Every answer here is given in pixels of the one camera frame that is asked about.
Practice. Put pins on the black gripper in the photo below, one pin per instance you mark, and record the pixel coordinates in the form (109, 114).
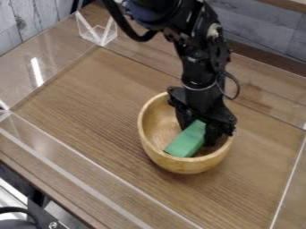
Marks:
(204, 105)

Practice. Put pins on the green rectangular block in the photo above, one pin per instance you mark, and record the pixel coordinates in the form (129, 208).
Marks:
(189, 141)

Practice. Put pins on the wooden bowl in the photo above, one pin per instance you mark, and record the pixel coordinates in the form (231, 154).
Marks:
(158, 128)

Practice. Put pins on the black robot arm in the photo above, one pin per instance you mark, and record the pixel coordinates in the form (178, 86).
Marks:
(190, 25)

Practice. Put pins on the clear acrylic corner bracket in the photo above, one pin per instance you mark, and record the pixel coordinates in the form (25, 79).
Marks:
(101, 35)

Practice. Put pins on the black metal table bracket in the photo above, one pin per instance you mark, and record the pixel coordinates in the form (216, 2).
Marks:
(48, 220)

